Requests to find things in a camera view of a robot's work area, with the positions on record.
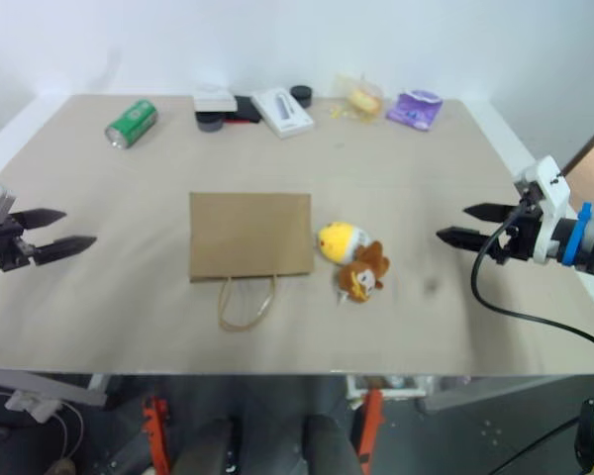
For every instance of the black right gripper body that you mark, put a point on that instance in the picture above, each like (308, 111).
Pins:
(524, 237)

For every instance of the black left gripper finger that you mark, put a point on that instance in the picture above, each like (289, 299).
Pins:
(39, 218)
(64, 247)

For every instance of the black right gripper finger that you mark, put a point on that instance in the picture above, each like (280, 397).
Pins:
(490, 213)
(467, 237)

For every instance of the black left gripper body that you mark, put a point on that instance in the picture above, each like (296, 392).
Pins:
(7, 247)

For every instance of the clear bag with bread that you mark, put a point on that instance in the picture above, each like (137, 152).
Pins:
(361, 99)

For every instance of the brown paper bag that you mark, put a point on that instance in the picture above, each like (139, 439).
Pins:
(250, 235)

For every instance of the brown plush toy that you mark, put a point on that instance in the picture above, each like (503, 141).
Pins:
(364, 274)

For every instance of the purple snack packet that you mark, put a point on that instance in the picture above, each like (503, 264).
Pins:
(415, 110)

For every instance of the yellow plush toy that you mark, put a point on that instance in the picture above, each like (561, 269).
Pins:
(339, 240)

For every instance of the green drink can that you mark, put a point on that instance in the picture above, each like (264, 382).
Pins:
(131, 123)

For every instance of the white power strip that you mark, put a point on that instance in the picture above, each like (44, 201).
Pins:
(32, 405)

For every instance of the grey round tape roll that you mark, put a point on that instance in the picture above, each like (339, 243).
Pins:
(210, 123)

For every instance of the orange table clamp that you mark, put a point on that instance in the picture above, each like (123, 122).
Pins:
(371, 430)
(157, 435)

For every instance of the white thick book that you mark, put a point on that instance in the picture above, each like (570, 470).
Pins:
(214, 99)

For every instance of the black round cylinder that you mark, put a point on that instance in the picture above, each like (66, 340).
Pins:
(301, 94)

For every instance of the white flat product box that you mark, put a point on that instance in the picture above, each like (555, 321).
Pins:
(282, 111)

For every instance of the black flat case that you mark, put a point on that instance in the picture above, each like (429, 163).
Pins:
(245, 110)

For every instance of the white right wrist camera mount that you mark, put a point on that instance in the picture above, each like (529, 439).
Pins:
(552, 193)

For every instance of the grey table frame beam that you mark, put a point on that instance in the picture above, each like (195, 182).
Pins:
(505, 393)
(44, 385)

